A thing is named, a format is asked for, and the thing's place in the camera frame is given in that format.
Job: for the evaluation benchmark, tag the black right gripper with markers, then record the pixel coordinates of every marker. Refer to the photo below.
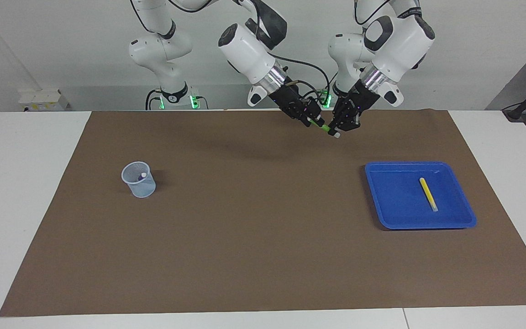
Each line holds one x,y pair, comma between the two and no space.
288,97

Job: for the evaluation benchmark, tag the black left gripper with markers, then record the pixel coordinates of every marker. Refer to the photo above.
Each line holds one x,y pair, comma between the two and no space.
361,96

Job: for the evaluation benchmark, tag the green pen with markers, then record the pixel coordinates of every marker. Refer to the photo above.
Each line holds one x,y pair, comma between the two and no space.
323,128

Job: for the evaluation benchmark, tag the yellow pen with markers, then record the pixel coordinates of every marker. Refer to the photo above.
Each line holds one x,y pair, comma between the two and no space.
428,193

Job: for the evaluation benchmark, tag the purple pen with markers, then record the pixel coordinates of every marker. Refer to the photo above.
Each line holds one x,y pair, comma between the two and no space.
142,175

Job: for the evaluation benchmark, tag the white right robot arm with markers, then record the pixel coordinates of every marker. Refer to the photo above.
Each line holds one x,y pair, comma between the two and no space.
244,52

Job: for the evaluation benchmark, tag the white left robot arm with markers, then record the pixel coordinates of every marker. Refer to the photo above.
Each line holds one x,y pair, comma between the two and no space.
400,45

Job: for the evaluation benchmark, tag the blue plastic tray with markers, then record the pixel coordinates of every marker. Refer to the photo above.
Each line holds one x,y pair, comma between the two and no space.
395,201

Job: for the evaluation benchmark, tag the brown table mat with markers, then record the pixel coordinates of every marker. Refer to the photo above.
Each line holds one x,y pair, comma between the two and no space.
263,237

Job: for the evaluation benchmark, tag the translucent plastic cup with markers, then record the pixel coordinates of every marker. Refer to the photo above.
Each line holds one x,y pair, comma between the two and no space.
144,188

